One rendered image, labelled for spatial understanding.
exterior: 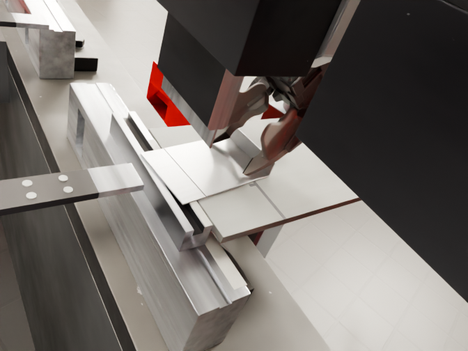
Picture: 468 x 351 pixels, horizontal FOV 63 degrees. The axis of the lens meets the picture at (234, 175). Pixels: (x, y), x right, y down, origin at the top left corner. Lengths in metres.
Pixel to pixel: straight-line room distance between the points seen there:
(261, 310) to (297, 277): 1.29
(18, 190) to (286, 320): 0.33
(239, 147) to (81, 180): 0.20
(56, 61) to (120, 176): 0.43
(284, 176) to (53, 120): 0.39
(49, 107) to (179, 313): 0.45
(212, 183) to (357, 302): 1.51
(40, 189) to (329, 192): 0.32
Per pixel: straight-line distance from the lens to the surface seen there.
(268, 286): 0.52
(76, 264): 0.60
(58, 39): 0.77
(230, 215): 0.40
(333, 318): 1.75
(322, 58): 0.28
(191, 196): 0.40
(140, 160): 0.43
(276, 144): 0.44
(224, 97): 0.31
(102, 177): 0.39
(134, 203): 0.43
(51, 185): 0.38
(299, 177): 0.49
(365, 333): 1.80
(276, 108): 1.17
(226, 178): 0.44
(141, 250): 0.44
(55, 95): 0.76
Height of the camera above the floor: 1.27
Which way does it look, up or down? 37 degrees down
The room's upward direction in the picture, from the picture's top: 22 degrees clockwise
